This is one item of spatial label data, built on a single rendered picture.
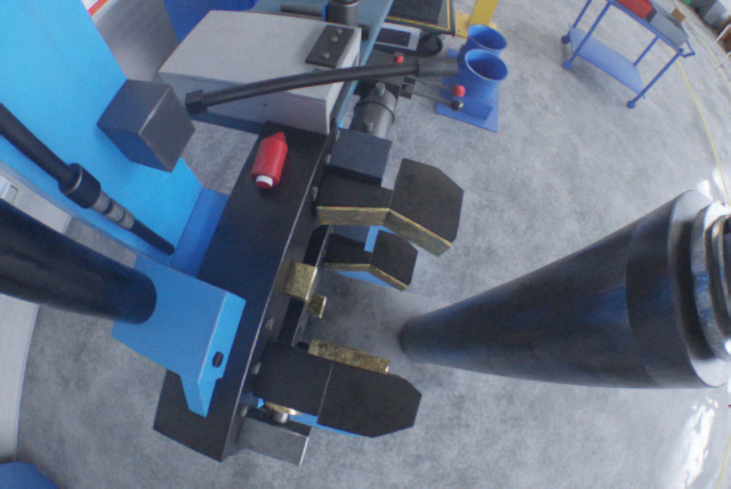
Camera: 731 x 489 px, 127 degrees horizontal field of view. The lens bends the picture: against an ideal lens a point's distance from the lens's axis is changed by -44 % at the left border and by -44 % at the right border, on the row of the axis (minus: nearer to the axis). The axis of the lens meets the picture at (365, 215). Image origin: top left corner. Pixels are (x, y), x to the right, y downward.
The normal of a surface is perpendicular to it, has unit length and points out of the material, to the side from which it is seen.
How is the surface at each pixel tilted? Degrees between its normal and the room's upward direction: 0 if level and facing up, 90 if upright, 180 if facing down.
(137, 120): 0
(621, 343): 90
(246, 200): 0
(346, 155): 0
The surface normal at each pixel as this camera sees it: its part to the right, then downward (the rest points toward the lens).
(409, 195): 0.07, -0.37
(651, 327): -0.97, 0.18
